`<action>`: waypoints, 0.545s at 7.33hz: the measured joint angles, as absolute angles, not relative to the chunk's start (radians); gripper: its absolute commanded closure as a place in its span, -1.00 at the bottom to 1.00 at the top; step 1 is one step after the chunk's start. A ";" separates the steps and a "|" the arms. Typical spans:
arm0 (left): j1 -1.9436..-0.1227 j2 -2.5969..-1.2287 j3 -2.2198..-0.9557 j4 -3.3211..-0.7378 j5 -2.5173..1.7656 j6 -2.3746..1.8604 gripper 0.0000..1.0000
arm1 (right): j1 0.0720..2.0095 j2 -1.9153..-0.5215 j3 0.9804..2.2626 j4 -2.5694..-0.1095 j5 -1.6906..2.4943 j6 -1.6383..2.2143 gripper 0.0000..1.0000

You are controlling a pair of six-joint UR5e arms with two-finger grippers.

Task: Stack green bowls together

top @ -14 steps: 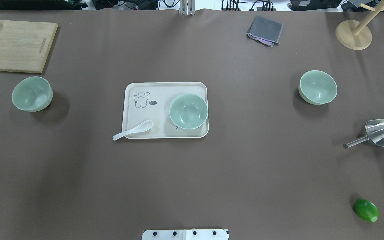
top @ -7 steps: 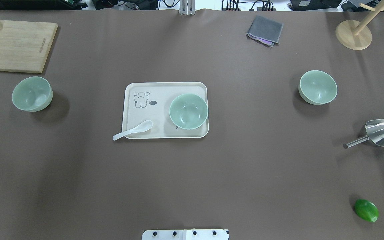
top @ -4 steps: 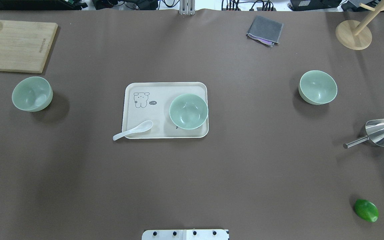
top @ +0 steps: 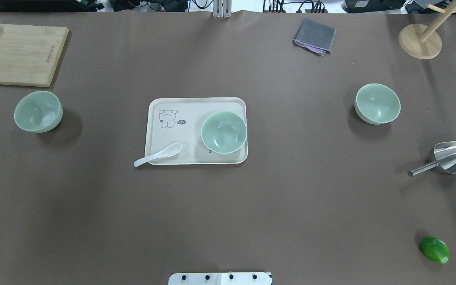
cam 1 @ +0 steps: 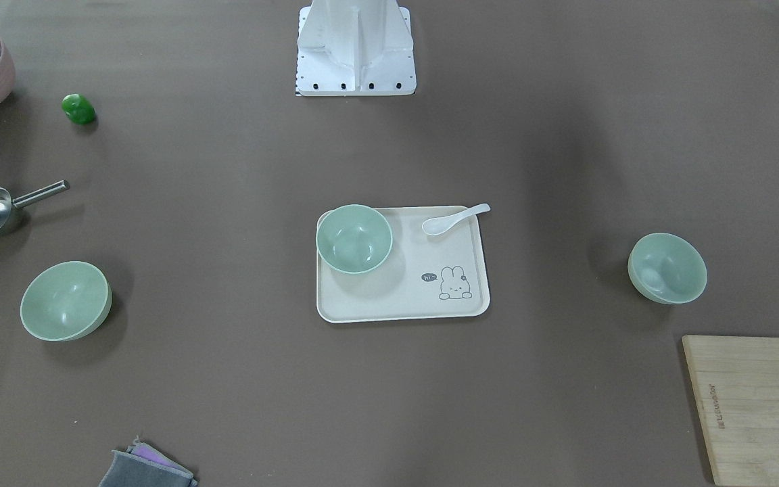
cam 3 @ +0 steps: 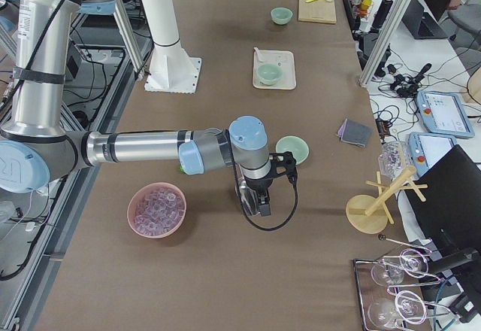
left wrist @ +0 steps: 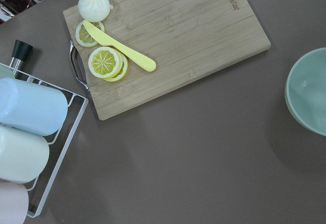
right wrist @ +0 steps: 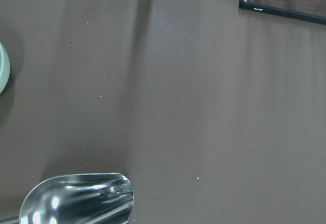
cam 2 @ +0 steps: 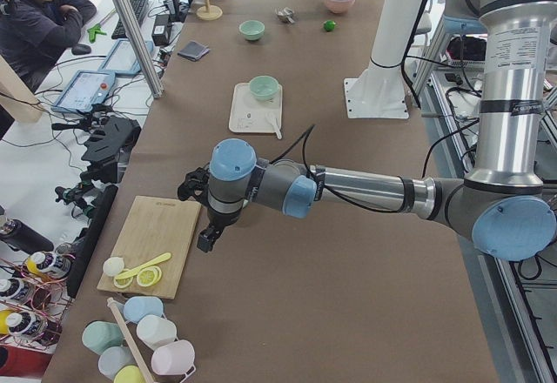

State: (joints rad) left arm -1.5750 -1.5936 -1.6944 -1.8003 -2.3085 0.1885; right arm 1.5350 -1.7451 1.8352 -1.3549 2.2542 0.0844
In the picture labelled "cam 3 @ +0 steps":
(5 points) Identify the black water bottle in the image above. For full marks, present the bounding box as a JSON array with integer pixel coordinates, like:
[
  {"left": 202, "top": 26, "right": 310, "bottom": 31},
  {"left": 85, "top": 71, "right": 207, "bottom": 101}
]
[{"left": 371, "top": 0, "right": 394, "bottom": 32}]

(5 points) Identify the teach pendant upper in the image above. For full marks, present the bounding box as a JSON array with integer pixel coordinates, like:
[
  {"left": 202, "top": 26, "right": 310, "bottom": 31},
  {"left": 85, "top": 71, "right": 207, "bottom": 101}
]
[{"left": 416, "top": 90, "right": 475, "bottom": 138}]

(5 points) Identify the black wire glass rack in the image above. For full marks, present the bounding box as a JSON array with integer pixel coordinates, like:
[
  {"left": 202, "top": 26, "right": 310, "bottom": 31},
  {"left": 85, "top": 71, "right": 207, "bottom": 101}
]
[{"left": 353, "top": 245, "right": 451, "bottom": 330}]

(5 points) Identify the wooden mug tree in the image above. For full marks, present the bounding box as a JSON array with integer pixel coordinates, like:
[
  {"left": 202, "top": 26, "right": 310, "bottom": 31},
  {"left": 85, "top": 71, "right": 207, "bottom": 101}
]
[{"left": 346, "top": 164, "right": 428, "bottom": 234}]

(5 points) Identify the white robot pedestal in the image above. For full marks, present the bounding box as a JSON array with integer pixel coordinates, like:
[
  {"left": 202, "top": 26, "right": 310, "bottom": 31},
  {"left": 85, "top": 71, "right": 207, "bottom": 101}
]
[{"left": 141, "top": 0, "right": 201, "bottom": 94}]

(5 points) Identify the steel ice scoop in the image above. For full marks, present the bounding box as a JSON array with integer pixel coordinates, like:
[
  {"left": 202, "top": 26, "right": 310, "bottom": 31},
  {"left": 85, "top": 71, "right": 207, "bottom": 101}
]
[{"left": 236, "top": 178, "right": 260, "bottom": 216}]

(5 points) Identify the pink bowl of ice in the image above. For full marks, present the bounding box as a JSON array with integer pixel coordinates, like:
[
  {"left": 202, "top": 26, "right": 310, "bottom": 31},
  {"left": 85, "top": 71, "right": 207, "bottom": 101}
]
[{"left": 127, "top": 182, "right": 186, "bottom": 239}]

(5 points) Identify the teach pendant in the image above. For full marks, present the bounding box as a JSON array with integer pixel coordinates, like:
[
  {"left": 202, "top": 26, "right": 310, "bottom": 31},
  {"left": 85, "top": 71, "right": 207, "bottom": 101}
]
[
  {"left": 408, "top": 132, "right": 457, "bottom": 176},
  {"left": 416, "top": 90, "right": 475, "bottom": 138}
]

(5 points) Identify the cream bunny tray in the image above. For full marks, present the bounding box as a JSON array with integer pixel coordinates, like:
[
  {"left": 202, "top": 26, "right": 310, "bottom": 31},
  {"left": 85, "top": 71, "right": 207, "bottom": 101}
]
[{"left": 253, "top": 50, "right": 297, "bottom": 90}]

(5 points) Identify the wine glass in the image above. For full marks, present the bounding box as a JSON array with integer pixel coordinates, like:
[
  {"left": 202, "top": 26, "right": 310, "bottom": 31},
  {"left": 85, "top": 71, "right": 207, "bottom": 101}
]
[
  {"left": 371, "top": 248, "right": 428, "bottom": 287},
  {"left": 368, "top": 290, "right": 427, "bottom": 330}
]

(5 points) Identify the teach pendant lower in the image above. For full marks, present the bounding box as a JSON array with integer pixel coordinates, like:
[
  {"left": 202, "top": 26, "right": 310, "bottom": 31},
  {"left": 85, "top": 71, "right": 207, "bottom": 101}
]
[{"left": 408, "top": 132, "right": 457, "bottom": 176}]

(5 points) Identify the laptop computer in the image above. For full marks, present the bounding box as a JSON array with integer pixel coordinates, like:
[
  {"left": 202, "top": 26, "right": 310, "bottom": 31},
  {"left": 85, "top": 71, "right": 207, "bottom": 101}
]
[{"left": 402, "top": 0, "right": 448, "bottom": 40}]

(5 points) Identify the wine glass upper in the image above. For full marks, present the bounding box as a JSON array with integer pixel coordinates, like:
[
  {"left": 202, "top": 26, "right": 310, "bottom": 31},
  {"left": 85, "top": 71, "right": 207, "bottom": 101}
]
[{"left": 371, "top": 248, "right": 428, "bottom": 287}]

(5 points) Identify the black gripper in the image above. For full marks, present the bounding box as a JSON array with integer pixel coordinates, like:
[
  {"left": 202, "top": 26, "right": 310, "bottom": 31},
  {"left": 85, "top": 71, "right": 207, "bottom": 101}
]
[{"left": 246, "top": 151, "right": 298, "bottom": 217}]

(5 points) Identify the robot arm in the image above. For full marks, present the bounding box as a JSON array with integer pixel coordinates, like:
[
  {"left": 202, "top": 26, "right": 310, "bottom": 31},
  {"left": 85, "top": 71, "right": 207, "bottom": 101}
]
[{"left": 1, "top": 0, "right": 298, "bottom": 216}]

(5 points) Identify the wine glass lower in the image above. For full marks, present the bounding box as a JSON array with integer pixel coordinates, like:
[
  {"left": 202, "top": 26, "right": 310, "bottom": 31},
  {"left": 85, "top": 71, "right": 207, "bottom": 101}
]
[{"left": 368, "top": 290, "right": 427, "bottom": 330}]

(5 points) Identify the black monitor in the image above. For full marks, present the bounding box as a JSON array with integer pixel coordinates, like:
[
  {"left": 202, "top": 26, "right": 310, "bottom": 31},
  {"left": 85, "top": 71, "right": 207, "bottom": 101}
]
[{"left": 407, "top": 145, "right": 480, "bottom": 256}]

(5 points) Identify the green bowl on tray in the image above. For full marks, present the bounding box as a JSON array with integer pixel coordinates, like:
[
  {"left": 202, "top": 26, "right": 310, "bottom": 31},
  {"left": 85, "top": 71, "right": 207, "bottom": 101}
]
[{"left": 256, "top": 63, "right": 283, "bottom": 86}]

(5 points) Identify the aluminium frame post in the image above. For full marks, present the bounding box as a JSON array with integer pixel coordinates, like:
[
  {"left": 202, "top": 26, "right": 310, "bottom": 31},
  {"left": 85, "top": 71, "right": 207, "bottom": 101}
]
[{"left": 358, "top": 0, "right": 411, "bottom": 88}]

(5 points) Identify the bamboo cutting board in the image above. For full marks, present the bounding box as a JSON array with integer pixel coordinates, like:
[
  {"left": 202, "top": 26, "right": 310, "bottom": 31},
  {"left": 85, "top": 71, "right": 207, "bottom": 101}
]
[{"left": 298, "top": 0, "right": 337, "bottom": 24}]

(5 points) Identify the green bowl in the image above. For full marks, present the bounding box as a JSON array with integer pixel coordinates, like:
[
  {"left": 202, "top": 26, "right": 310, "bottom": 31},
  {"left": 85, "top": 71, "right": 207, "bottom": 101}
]
[
  {"left": 271, "top": 7, "right": 293, "bottom": 26},
  {"left": 256, "top": 63, "right": 283, "bottom": 86},
  {"left": 276, "top": 135, "right": 310, "bottom": 165}
]

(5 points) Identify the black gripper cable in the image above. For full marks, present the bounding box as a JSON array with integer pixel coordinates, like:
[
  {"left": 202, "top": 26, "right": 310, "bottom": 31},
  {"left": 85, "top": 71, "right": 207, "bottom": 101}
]
[{"left": 229, "top": 151, "right": 299, "bottom": 231}]

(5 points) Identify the folded grey cloth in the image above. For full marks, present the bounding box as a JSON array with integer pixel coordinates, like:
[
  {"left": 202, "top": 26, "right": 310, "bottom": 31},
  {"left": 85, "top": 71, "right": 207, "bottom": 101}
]
[{"left": 337, "top": 118, "right": 373, "bottom": 147}]

